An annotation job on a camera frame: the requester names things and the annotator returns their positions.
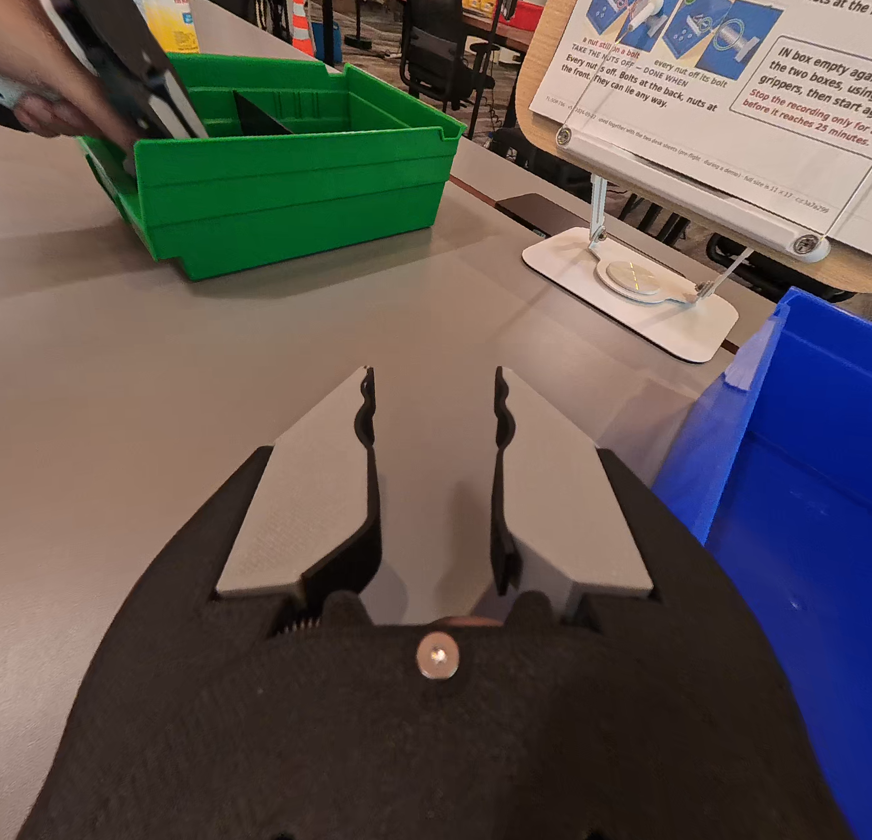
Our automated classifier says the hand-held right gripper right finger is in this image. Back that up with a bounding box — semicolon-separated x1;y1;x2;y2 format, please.
489;365;656;619

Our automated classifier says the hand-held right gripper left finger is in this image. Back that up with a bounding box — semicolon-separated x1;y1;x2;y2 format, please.
215;365;384;606

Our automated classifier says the green plastic bin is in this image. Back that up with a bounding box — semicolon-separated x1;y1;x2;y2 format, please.
76;51;467;282

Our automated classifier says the blue plastic bin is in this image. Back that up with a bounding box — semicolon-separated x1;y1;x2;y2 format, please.
650;287;872;834

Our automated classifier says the person's left hand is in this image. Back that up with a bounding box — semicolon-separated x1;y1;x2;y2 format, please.
0;0;140;152

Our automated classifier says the wipes canister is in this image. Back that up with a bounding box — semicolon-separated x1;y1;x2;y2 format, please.
119;0;202;54

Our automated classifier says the black bin divider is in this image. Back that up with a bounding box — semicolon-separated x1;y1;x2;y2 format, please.
233;89;294;136

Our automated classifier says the orange traffic cone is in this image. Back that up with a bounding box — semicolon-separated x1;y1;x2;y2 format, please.
289;0;317;58

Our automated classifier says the blue bucket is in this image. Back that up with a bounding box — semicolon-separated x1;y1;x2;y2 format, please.
310;19;343;64

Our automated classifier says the instruction sheet on white stand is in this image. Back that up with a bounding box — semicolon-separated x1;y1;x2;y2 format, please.
514;0;872;364

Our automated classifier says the black mesh office chair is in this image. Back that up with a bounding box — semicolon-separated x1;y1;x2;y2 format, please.
398;0;498;112

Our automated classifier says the long wooden desk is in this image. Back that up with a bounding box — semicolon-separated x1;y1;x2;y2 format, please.
368;0;539;54

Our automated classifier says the red storage bin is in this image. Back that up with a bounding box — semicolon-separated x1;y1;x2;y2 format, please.
500;0;546;32

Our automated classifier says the printed instruction sheet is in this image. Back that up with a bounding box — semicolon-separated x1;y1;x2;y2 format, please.
528;0;872;217

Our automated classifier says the black desk cable cover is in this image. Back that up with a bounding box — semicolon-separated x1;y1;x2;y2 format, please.
496;193;570;238

